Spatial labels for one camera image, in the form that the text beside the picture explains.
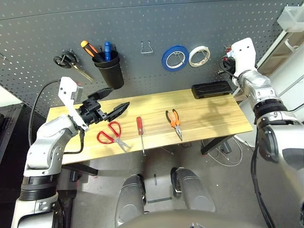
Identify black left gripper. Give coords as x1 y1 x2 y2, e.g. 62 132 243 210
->
77 87 131 126

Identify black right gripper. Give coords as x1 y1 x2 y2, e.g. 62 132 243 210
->
222 58 237 72

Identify red handled screwdriver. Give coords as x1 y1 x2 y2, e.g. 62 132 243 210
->
136 116 146 156

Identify red handled scissors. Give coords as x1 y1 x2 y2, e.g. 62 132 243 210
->
96 121 132 153

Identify orange black needle-nose pliers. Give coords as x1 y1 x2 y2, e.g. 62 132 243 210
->
165 109 183 142

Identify dark grey pegboard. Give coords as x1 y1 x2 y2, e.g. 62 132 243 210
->
0 0 293 119

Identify black plastic cup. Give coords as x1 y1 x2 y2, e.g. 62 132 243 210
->
92 50 125 90

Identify black tool case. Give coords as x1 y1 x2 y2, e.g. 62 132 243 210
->
191 80 233 100

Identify white tape roll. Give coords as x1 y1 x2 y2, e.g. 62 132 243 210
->
189 45 211 68

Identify orange black screwdriver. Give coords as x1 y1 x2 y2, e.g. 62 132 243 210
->
80 40 100 59

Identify blue tape roll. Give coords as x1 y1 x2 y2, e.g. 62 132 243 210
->
161 45 190 72

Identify black table leg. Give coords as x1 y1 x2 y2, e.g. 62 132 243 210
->
201 135 235 155
61 163 99 176

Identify translucent plastic bin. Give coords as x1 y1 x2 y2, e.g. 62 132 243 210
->
277 5 304 33

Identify dark power adapter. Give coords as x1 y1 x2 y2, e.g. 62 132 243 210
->
219 142 232 154

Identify silver left robot leg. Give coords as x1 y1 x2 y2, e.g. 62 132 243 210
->
114 174 147 228

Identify silver robot leg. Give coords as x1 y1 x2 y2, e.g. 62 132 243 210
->
114 174 147 228
171 167 216 213

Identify black equipment case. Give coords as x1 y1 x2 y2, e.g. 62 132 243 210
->
0 103 24 164

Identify silver right robot leg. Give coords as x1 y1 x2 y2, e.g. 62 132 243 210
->
171 167 216 213

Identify grey robot torso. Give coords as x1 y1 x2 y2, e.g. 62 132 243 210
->
116 209 269 228

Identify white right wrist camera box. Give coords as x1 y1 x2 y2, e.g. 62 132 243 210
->
230 37 257 78

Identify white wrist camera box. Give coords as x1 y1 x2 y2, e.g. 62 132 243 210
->
230 37 257 78
58 76 89 132

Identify black handled scissors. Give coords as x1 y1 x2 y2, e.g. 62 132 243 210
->
53 48 95 83

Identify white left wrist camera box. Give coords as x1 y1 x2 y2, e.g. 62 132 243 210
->
58 76 89 132

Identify white pegboard frame post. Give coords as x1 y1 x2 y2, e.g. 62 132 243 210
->
256 28 304 69

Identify wire loop pegboard holder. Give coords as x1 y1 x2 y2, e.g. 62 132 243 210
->
140 40 153 54

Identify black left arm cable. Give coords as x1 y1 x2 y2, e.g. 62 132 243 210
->
28 79 86 155

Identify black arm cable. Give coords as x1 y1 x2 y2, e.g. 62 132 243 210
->
250 129 277 228
28 79 86 155

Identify white floor cables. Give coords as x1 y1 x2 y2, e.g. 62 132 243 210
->
201 136 244 167

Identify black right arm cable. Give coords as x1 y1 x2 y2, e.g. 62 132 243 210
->
250 129 277 228

